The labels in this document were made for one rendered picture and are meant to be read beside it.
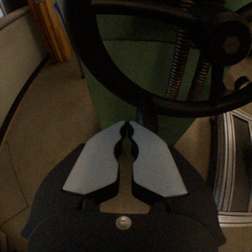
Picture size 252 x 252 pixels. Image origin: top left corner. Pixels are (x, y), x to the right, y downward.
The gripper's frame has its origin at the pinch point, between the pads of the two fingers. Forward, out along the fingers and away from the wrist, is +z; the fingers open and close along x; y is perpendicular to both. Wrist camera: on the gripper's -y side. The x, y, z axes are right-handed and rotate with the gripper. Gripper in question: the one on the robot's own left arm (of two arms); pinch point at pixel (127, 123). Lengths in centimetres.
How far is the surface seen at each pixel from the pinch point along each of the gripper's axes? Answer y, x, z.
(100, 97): 8.3, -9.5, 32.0
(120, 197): 68, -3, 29
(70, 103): 32, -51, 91
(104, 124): 24.5, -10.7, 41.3
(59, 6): -50, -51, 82
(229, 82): -2.3, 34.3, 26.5
